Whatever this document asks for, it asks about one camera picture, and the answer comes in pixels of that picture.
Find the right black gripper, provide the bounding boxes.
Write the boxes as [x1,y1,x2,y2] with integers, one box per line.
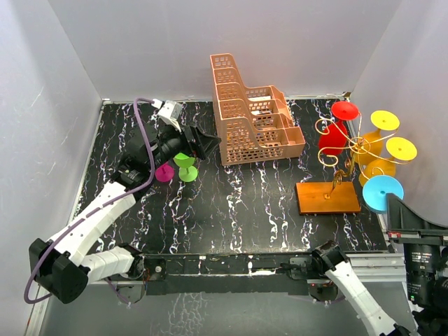
[385,190,448,302]

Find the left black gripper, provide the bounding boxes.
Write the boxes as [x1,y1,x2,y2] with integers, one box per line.
[148,118,221,172]

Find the green plastic wine glass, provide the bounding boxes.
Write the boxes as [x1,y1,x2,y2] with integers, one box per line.
[174,153,198,183]

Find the blue plastic wine glass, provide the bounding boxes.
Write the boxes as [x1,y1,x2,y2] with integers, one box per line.
[362,175,405,214]

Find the magenta plastic wine glass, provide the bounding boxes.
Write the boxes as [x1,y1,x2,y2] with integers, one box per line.
[155,163,174,183]

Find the red plastic wine glass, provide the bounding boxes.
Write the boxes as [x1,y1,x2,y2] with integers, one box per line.
[318,101,359,157]

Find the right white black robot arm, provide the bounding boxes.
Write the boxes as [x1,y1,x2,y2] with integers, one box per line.
[311,193,447,335]

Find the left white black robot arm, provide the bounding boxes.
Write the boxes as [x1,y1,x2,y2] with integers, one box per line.
[29,124,221,304]

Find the yellow plastic wine glass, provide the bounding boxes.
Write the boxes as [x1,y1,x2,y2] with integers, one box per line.
[358,136,418,186]

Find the orange yellow wine glass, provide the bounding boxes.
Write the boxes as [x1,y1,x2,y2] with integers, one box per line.
[352,110,400,167]

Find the peach plastic file organizer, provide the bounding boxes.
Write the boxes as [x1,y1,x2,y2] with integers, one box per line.
[210,53,305,166]

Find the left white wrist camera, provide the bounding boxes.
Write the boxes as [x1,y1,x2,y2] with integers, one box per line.
[157,100,182,132]

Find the gold wire wooden glass rack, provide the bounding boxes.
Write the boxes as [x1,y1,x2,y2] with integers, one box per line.
[295,111,402,215]

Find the black front mounting rail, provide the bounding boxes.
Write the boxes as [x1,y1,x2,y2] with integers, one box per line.
[141,253,319,295]

